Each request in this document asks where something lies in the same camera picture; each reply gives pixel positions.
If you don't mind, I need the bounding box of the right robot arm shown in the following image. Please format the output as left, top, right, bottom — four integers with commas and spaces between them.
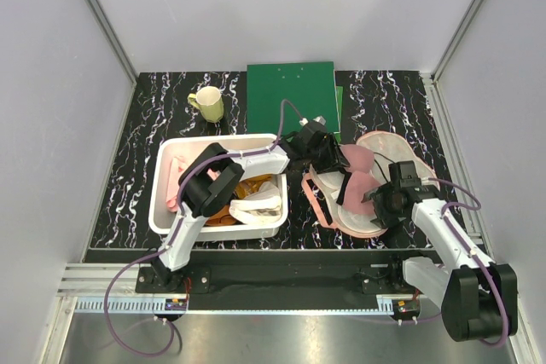
363, 177, 518, 348

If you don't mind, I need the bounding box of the white plastic bin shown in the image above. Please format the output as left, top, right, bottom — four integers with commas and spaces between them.
148, 133, 288, 241

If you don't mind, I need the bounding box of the pale green mug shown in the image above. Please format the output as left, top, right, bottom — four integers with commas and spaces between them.
187, 86, 224, 123

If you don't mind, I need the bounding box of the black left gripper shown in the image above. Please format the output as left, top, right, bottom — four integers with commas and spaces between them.
304, 133, 349, 175

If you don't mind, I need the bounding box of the white bra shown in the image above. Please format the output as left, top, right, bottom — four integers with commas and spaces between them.
229, 181, 282, 225

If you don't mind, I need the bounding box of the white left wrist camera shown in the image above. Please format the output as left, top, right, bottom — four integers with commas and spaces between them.
299, 116, 326, 126

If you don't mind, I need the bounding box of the orange bra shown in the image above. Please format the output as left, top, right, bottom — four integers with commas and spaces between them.
206, 174, 272, 227

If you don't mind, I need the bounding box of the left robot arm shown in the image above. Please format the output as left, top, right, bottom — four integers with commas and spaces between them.
151, 121, 349, 292

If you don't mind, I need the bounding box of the pink bra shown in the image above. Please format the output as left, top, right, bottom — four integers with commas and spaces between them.
336, 144, 380, 216

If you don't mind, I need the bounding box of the green folder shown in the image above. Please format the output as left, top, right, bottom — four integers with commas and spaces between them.
247, 61, 340, 134

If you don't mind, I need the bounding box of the light pink floral garment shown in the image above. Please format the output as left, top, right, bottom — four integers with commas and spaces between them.
166, 155, 189, 213

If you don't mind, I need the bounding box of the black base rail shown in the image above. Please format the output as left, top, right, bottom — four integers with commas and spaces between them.
136, 250, 420, 311

